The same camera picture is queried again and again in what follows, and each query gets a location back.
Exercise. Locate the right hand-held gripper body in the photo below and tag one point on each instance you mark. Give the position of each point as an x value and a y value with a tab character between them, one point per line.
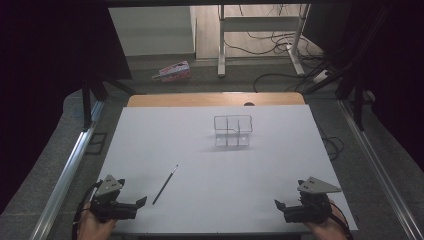
310	208

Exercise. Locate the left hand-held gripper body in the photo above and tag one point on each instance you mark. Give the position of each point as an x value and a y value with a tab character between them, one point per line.
110	208

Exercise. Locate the clear acrylic organizer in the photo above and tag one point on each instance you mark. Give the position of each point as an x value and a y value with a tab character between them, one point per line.
233	130

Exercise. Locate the person's left hand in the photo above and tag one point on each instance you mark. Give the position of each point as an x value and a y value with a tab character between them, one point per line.
95	228

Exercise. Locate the person's right hand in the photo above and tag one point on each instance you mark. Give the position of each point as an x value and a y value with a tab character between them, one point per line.
328	228

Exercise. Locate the white table sheet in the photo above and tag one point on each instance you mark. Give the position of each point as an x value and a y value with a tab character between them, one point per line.
213	173

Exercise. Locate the black metal stand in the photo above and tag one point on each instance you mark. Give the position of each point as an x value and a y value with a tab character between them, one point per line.
359	105
87	103

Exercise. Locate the white power strip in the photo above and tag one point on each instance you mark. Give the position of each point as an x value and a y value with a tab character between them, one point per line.
321	76

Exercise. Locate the wooden table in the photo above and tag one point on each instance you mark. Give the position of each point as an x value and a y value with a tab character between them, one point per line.
213	99

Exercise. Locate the pink cardboard box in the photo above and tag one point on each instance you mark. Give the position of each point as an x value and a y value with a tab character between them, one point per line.
173	71

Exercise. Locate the dark curtain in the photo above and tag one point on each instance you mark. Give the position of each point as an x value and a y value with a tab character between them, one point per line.
43	73
390	73

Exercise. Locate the white cabinet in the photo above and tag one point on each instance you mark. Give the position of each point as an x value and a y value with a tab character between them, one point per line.
153	31

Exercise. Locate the black rectangular floor frame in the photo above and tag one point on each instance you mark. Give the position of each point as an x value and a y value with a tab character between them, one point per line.
96	143

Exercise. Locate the aluminium rail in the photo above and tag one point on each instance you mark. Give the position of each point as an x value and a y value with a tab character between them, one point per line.
380	170
65	180

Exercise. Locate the white desk frame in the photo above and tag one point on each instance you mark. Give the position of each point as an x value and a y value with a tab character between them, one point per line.
258	24

